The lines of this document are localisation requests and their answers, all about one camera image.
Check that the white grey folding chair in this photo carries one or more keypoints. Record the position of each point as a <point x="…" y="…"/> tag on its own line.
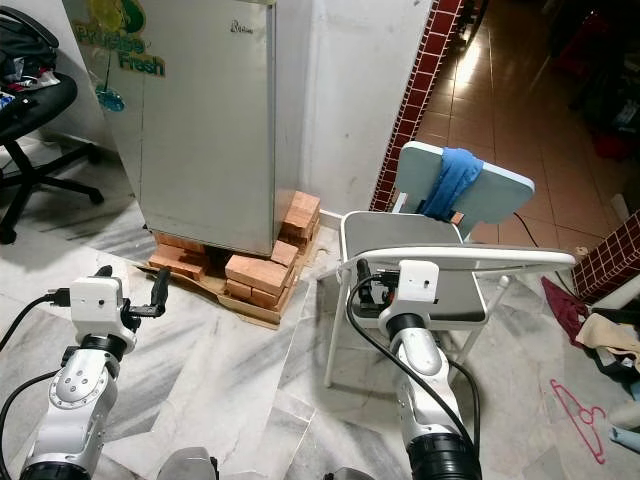
<point x="390" y="235"/>

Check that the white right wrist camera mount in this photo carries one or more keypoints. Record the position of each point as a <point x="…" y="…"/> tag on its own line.
<point x="418" y="283"/>

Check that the silver robot leg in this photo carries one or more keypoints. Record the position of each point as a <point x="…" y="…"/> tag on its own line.
<point x="350" y="475"/>
<point x="190" y="465"/>

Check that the red clay brick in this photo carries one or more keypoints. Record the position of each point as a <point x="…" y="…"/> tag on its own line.
<point x="182" y="260"/>
<point x="260" y="272"/>
<point x="303" y="208"/>

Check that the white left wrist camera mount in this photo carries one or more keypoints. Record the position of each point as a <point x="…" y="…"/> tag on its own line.
<point x="95" y="300"/>

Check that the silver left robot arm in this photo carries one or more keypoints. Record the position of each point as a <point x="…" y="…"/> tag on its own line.
<point x="80" y="390"/>

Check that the blue cloth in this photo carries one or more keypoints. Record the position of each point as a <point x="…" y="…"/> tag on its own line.
<point x="452" y="182"/>

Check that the black office chair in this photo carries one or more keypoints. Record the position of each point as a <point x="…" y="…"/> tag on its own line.
<point x="40" y="100"/>

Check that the silver left robot leg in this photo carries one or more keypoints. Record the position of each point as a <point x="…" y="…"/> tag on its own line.
<point x="190" y="465"/>

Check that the dark red cloth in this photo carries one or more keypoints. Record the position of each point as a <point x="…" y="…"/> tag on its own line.
<point x="560" y="300"/>

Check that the beige cloth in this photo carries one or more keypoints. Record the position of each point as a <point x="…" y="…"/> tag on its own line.
<point x="610" y="335"/>

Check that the silver right robot leg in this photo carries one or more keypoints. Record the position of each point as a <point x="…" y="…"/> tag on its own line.
<point x="350" y="475"/>

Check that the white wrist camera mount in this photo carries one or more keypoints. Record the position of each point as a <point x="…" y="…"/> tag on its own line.
<point x="418" y="283"/>
<point x="95" y="300"/>

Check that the silver small fridge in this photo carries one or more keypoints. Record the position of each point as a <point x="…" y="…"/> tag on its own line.
<point x="200" y="130"/>

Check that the pale green plastic chair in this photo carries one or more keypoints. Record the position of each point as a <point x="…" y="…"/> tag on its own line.
<point x="500" y="195"/>

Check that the brown cardboard sheet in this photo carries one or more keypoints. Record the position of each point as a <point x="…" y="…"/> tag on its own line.
<point x="275" y="318"/>

